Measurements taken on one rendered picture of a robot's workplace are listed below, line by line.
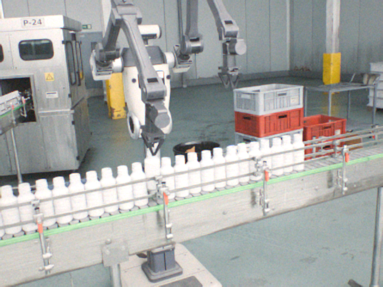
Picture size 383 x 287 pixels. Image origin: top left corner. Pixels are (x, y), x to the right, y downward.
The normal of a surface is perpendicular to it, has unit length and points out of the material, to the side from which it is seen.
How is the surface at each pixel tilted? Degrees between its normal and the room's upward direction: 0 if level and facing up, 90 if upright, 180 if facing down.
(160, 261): 90
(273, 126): 90
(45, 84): 90
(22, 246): 90
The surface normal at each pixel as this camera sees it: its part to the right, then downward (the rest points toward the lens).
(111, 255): 0.42, 0.21
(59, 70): 0.12, 0.25
